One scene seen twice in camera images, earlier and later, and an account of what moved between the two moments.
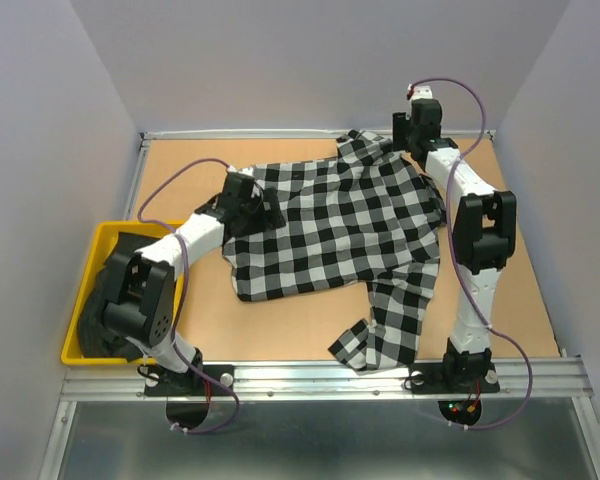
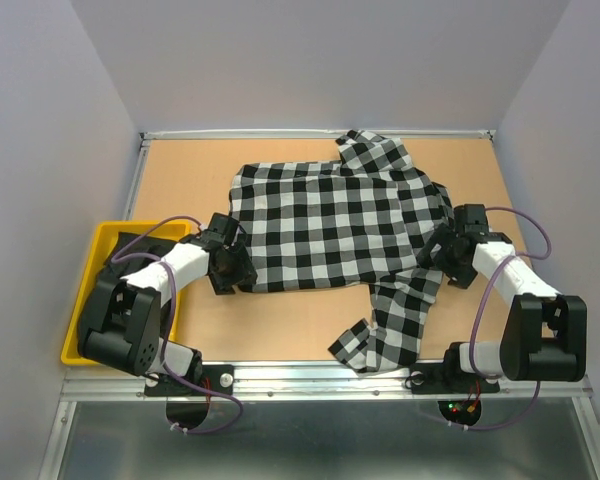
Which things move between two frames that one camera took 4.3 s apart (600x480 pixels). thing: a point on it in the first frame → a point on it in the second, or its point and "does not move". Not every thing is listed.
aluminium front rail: (334, 381) does not move
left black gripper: (268, 219) → (244, 271)
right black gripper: (400, 124) → (461, 276)
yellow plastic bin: (107, 235) does not move
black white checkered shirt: (367, 214) does not move
